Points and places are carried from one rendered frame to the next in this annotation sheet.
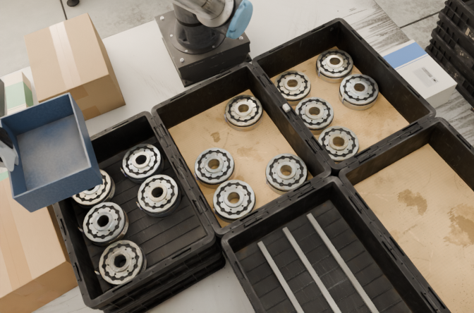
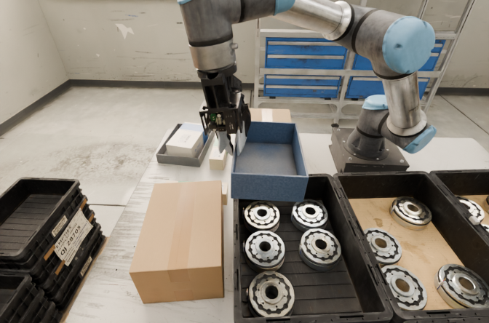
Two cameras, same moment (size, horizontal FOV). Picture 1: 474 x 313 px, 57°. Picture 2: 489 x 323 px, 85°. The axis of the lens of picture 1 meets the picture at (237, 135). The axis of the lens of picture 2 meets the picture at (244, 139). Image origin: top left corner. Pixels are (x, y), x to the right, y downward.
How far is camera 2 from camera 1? 45 cm
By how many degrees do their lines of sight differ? 26
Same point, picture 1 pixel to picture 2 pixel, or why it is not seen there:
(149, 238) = (300, 284)
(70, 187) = (276, 190)
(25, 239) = (195, 230)
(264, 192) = (432, 297)
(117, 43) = not seen: hidden behind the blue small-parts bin
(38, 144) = (252, 153)
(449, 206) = not seen: outside the picture
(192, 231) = (346, 300)
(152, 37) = (321, 142)
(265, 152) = (432, 257)
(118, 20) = not seen: hidden behind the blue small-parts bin
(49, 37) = (260, 113)
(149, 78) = (313, 165)
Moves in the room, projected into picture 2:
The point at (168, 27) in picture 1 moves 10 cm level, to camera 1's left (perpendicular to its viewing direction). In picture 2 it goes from (342, 136) to (319, 132)
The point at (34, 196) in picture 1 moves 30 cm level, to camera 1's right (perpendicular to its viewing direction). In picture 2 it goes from (247, 182) to (418, 218)
